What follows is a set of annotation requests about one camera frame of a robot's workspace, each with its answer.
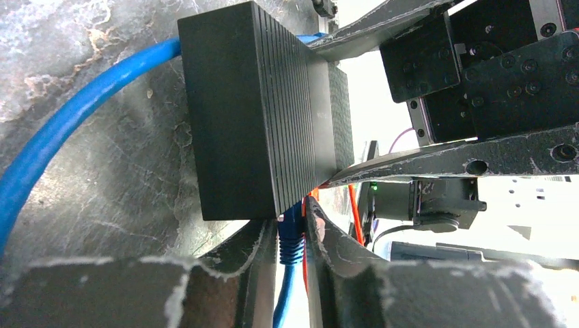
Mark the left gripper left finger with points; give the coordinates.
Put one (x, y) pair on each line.
(230, 286)

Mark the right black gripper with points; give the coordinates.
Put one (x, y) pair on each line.
(491, 69)

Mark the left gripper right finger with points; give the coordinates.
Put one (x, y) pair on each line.
(349, 286)

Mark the black network switch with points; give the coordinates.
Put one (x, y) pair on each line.
(269, 118)

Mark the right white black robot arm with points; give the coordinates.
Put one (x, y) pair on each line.
(450, 202)

